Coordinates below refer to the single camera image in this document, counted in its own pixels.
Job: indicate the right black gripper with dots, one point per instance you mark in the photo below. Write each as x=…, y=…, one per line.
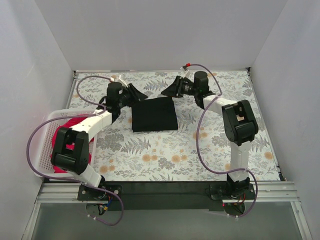
x=179, y=86

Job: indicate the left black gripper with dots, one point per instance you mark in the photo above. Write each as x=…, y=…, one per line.
x=130, y=93

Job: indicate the black t shirt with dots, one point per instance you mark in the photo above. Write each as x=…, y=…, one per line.
x=154, y=115

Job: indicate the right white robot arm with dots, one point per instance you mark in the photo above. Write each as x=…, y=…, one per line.
x=240, y=126

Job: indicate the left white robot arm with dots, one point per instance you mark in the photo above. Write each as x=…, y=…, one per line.
x=93, y=125

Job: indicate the red t shirt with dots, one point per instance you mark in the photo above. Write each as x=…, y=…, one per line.
x=70, y=148

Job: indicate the white plastic laundry basket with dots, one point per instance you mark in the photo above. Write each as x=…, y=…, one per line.
x=42, y=161

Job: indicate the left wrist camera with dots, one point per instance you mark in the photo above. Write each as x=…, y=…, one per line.
x=120, y=79

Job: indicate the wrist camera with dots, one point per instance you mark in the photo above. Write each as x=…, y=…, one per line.
x=120, y=79
x=185, y=73

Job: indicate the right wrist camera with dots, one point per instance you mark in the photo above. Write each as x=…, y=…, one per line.
x=185, y=73

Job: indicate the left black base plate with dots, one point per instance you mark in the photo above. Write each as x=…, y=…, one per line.
x=101, y=198

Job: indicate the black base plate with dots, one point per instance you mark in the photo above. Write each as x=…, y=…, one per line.
x=228, y=201
x=101, y=198

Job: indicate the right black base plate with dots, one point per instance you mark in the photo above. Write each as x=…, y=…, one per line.
x=228, y=201

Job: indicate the aluminium frame rail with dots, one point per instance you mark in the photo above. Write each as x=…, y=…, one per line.
x=268, y=191

